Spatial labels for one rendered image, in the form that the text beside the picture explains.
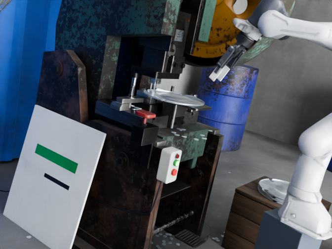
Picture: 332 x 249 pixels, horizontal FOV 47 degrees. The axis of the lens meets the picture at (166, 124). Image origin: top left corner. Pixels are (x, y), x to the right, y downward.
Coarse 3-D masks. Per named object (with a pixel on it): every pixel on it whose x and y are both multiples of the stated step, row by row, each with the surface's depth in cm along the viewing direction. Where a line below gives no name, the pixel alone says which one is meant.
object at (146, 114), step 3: (135, 111) 146; (138, 111) 145; (141, 111) 146; (144, 111) 147; (147, 111) 148; (138, 114) 145; (141, 114) 144; (144, 114) 143; (147, 114) 143; (150, 114) 144; (153, 114) 145; (144, 117) 143; (147, 117) 143; (150, 117) 144; (153, 117) 145; (144, 120) 146; (144, 123) 147
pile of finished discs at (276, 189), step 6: (264, 180) 212; (270, 180) 216; (276, 180) 216; (282, 180) 216; (258, 186) 203; (264, 186) 203; (270, 186) 205; (276, 186) 205; (282, 186) 207; (264, 192) 196; (270, 192) 196; (276, 192) 198; (282, 192) 198; (270, 198) 193; (276, 198) 191; (282, 198) 190; (282, 204) 190
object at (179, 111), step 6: (162, 108) 177; (168, 108) 174; (174, 108) 172; (180, 108) 175; (192, 108) 164; (198, 108) 164; (204, 108) 168; (210, 108) 173; (168, 114) 174; (174, 114) 173; (180, 114) 177; (174, 120) 174; (180, 120) 178; (168, 126) 175; (174, 126) 176; (180, 126) 180
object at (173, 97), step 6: (144, 90) 178; (150, 90) 185; (156, 90) 188; (162, 90) 190; (150, 96) 168; (156, 96) 172; (162, 96) 174; (168, 96) 175; (174, 96) 178; (180, 96) 181; (186, 96) 188; (192, 96) 189; (168, 102) 164; (174, 102) 164; (180, 102) 169; (186, 102) 172; (192, 102) 175; (198, 102) 178; (204, 102) 178
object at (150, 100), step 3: (138, 90) 181; (138, 93) 181; (141, 93) 180; (141, 96) 180; (144, 96) 179; (147, 96) 178; (144, 99) 179; (147, 99) 178; (150, 99) 177; (153, 99) 178; (156, 99) 180; (147, 102) 178; (150, 102) 177; (153, 102) 179; (156, 102) 181; (159, 102) 183; (162, 102) 185
